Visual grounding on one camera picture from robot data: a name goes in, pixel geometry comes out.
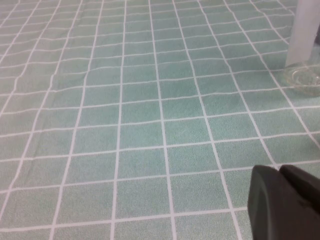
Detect green checkered tablecloth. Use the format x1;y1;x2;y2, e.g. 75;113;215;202
0;0;320;240

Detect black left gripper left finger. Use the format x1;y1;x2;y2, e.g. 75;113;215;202
246;164;320;240

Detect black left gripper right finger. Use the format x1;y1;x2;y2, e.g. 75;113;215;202
278;164;320;216

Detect clear bottle with white cap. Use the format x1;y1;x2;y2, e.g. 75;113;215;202
282;0;320;98

